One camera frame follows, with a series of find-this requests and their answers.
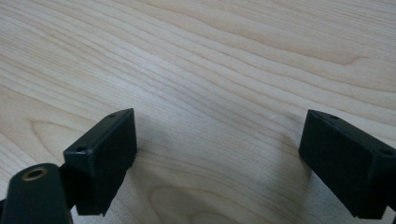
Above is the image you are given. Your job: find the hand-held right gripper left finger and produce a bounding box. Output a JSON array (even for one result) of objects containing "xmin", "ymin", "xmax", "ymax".
[{"xmin": 63, "ymin": 107, "xmax": 138, "ymax": 217}]

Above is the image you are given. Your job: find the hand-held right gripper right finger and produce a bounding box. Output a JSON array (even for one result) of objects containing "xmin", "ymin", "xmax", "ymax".
[{"xmin": 298, "ymin": 108, "xmax": 396, "ymax": 220}]

